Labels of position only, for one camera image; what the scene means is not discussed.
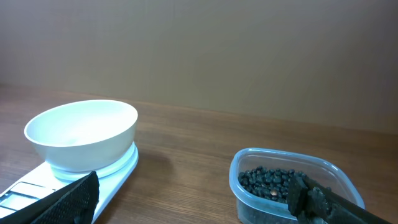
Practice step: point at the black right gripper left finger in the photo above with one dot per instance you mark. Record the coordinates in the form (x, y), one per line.
(72, 204)

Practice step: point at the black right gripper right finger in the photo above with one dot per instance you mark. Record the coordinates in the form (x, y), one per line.
(309, 202)

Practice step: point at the white digital kitchen scale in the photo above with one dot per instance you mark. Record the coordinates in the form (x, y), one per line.
(45, 180)

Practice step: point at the white bowl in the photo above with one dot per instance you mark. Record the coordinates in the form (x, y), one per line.
(84, 135)

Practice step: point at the black beans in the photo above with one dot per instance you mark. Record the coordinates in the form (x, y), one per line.
(259, 182)

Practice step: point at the clear plastic food container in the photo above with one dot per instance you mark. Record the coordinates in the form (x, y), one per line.
(254, 209)

